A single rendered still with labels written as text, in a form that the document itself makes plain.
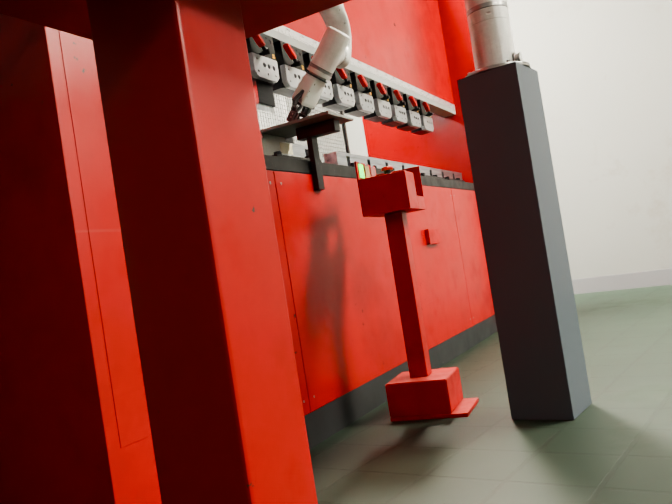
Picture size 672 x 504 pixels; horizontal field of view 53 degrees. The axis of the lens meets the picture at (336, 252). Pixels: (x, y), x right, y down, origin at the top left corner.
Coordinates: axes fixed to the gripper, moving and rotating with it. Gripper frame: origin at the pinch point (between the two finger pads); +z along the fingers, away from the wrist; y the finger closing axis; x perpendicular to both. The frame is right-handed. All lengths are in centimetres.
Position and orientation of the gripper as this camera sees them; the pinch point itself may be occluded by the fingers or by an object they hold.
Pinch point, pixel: (296, 118)
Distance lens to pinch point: 229.4
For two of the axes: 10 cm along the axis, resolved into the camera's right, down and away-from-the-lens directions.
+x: 7.9, 5.2, -3.2
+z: -4.6, 8.5, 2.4
